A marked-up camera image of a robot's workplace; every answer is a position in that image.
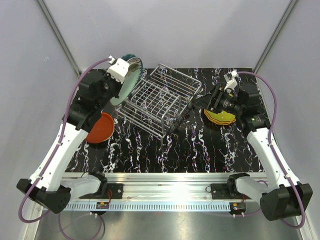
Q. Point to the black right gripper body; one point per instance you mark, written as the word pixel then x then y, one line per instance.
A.
pixel 229 104

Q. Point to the aluminium frame post right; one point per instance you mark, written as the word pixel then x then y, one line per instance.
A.
pixel 276 33

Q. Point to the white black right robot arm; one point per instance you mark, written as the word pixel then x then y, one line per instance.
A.
pixel 270 155

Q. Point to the left small circuit board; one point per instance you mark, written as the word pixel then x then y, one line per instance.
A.
pixel 102 205

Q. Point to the white plate green rim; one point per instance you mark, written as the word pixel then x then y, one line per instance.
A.
pixel 137 63

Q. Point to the orange round plastic plate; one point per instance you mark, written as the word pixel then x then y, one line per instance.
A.
pixel 102 130

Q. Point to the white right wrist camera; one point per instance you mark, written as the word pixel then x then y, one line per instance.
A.
pixel 231 82

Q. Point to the light green flower plate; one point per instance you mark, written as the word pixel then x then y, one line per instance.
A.
pixel 130 81

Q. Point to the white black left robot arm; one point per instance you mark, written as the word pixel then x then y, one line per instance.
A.
pixel 83 121

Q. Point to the right small circuit board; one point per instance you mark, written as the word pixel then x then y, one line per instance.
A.
pixel 239 206

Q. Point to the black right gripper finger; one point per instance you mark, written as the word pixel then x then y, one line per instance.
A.
pixel 205 102
pixel 216 97

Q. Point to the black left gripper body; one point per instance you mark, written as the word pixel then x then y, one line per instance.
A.
pixel 112 86

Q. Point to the teal scalloped plate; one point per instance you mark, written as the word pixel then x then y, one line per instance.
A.
pixel 128 56

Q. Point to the aluminium frame rail left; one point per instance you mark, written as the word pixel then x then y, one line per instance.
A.
pixel 58 35

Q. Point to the silver wire dish rack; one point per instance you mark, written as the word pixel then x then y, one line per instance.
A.
pixel 160 101

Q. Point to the small circuit board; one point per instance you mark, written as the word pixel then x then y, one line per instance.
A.
pixel 102 205
pixel 239 206

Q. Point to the aluminium front mounting rail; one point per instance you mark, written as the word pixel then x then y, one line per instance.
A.
pixel 165 190

